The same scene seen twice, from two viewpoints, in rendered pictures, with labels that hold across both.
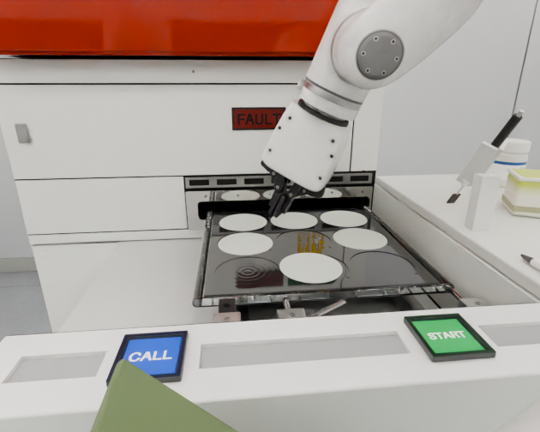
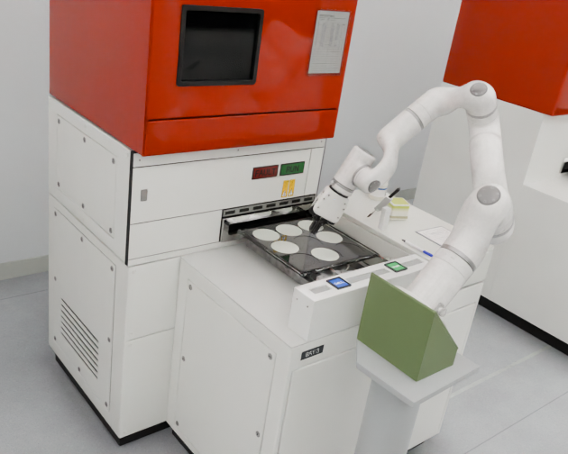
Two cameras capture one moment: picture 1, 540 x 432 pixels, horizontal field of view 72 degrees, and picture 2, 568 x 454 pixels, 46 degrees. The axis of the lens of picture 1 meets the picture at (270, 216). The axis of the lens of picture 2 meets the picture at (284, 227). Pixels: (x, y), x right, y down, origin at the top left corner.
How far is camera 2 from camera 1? 1.87 m
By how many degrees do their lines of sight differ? 34
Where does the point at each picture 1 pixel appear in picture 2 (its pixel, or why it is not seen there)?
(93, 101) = (185, 171)
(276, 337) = (359, 274)
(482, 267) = (389, 245)
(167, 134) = (219, 186)
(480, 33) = not seen: hidden behind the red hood
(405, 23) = (381, 178)
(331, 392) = not seen: hidden behind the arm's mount
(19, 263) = not seen: outside the picture
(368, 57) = (371, 186)
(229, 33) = (266, 134)
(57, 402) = (333, 294)
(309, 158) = (334, 210)
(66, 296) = (141, 299)
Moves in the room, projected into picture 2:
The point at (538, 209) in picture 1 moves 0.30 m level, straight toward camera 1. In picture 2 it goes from (399, 216) to (407, 249)
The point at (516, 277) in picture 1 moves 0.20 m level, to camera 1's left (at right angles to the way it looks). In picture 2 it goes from (401, 247) to (358, 255)
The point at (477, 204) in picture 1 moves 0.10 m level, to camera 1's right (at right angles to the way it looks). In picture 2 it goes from (383, 220) to (403, 217)
